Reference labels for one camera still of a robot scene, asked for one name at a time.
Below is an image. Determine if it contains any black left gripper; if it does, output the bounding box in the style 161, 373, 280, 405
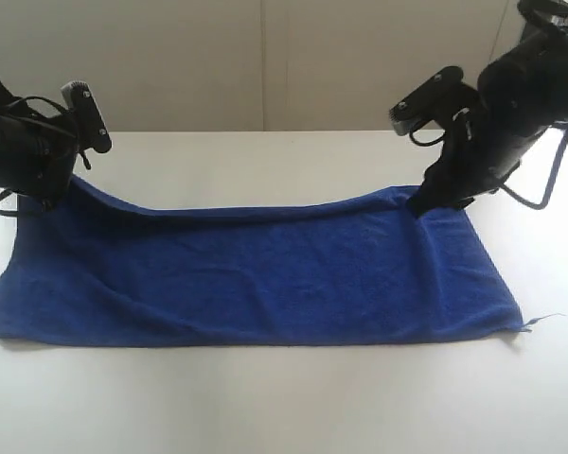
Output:
0, 109, 80, 211

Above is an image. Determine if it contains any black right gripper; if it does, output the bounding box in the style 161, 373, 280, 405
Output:
406, 113, 525, 218

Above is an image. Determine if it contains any blue towel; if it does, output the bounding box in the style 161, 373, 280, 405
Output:
0, 175, 567, 347

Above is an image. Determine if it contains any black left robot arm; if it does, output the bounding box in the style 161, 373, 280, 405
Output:
0, 114, 80, 218

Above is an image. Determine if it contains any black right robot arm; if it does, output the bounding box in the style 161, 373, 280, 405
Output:
390, 1, 568, 218

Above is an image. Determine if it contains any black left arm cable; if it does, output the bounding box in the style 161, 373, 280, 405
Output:
0, 70, 94, 219

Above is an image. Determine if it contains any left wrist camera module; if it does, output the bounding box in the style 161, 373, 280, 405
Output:
61, 80, 112, 153

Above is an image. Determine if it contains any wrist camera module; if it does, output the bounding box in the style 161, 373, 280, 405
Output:
389, 66, 479, 136
61, 80, 112, 153

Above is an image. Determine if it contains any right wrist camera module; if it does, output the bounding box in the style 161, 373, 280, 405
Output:
389, 66, 479, 136

